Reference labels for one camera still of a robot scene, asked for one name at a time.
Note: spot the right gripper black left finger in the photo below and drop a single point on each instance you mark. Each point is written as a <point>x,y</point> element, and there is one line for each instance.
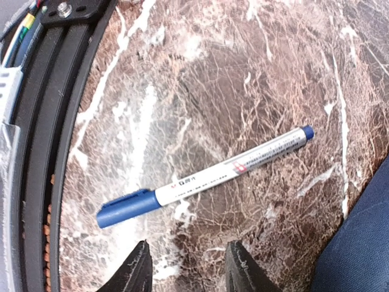
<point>135,273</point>

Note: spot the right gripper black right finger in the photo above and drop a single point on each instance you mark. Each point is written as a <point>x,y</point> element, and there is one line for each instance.
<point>242,273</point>

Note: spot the black curved front rail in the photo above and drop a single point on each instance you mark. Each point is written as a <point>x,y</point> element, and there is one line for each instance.
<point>58,66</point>

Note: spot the navy blue student backpack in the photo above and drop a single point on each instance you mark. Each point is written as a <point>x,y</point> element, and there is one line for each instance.
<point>356,258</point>

